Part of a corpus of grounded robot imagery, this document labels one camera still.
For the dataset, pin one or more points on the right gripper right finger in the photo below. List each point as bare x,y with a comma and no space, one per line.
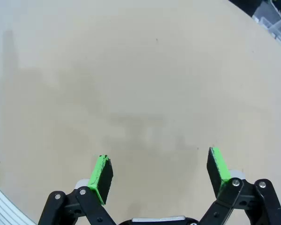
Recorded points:
219,171

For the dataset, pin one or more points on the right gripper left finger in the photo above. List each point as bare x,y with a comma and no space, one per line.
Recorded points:
100,178

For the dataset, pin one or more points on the white ribbed panel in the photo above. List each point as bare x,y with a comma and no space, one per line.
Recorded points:
2,208

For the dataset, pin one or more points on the clear plastic storage bin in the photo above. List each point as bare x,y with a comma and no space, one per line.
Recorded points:
278,35

